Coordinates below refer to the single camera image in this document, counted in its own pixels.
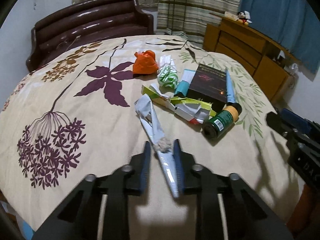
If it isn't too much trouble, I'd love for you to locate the small white box on cabinet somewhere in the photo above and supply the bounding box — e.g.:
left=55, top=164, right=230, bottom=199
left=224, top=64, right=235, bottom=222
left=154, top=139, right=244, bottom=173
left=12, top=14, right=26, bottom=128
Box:
left=224, top=11, right=239, bottom=21

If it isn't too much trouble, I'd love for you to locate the green white wrapper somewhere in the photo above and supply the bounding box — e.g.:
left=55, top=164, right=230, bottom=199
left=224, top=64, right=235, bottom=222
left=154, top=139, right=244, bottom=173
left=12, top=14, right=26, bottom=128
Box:
left=157, top=55, right=178, bottom=89

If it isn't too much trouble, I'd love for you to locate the teal white tube box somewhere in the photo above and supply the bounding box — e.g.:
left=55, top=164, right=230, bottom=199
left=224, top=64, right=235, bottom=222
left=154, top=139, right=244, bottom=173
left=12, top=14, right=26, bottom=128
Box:
left=174, top=69, right=196, bottom=98

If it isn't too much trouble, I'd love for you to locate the Mickey Mouse plush toy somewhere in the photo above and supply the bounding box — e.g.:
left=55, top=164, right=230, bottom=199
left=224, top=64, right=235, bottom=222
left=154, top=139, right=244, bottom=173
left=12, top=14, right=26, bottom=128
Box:
left=236, top=11, right=252, bottom=25

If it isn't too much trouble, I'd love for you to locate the wooden TV cabinet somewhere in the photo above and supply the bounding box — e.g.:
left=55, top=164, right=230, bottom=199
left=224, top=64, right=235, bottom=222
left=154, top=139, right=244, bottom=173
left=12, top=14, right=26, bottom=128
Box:
left=203, top=12, right=298, bottom=103

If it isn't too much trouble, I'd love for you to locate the floral beige tablecloth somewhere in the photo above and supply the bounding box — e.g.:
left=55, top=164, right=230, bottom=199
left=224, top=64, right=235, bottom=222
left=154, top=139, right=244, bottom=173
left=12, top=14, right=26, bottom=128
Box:
left=1, top=35, right=300, bottom=229

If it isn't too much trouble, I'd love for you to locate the silver foil wrapper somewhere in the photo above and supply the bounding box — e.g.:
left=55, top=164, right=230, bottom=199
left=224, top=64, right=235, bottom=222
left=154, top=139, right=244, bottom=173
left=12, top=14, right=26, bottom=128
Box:
left=135, top=94, right=179, bottom=198

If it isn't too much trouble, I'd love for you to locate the light blue packet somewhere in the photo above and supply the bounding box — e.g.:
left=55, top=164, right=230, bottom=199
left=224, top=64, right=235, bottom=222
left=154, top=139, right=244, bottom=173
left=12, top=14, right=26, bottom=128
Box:
left=226, top=70, right=236, bottom=105

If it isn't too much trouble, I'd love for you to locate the checkered cloth on stand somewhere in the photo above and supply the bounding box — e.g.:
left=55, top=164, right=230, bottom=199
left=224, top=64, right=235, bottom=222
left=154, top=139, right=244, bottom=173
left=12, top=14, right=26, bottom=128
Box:
left=164, top=28, right=188, bottom=40

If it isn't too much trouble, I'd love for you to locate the green yellow bottle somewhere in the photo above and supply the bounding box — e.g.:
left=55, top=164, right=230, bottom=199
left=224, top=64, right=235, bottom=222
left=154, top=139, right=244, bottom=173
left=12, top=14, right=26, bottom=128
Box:
left=202, top=102, right=242, bottom=140

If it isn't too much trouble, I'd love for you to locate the dark red leather sofa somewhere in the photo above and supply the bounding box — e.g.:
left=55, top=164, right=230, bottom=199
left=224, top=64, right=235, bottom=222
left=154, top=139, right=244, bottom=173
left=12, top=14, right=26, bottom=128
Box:
left=26, top=0, right=154, bottom=72

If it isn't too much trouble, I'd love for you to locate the blue curtain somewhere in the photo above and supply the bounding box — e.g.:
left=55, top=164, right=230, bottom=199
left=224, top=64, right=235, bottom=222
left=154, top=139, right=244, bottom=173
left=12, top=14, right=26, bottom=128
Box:
left=239, top=0, right=319, bottom=74

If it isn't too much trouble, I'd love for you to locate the torn green white carton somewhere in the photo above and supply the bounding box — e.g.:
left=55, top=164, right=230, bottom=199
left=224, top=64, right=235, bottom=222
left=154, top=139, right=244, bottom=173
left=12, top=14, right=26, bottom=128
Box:
left=141, top=83, right=216, bottom=125

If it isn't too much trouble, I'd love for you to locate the black metal plant stand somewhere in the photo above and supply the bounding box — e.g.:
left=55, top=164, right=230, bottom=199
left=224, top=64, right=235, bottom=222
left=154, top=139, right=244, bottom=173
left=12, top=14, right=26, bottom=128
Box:
left=167, top=0, right=187, bottom=35

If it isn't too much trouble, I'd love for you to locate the white router on cabinet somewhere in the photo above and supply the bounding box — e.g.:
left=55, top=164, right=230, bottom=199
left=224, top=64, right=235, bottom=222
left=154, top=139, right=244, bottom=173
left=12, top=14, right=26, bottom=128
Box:
left=285, top=63, right=298, bottom=76

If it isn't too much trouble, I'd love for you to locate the striped curtain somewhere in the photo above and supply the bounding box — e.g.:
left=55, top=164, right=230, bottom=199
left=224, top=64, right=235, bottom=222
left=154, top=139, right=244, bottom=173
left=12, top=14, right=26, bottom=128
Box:
left=157, top=0, right=240, bottom=46

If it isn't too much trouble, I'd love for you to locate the orange plastic bag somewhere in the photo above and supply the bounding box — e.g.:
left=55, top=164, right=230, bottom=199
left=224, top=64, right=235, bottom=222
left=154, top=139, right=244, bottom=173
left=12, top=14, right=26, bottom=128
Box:
left=132, top=50, right=158, bottom=75

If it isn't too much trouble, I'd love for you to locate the black box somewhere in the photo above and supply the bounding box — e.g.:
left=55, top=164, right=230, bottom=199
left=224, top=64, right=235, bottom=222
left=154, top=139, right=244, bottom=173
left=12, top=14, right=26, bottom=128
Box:
left=187, top=63, right=227, bottom=112

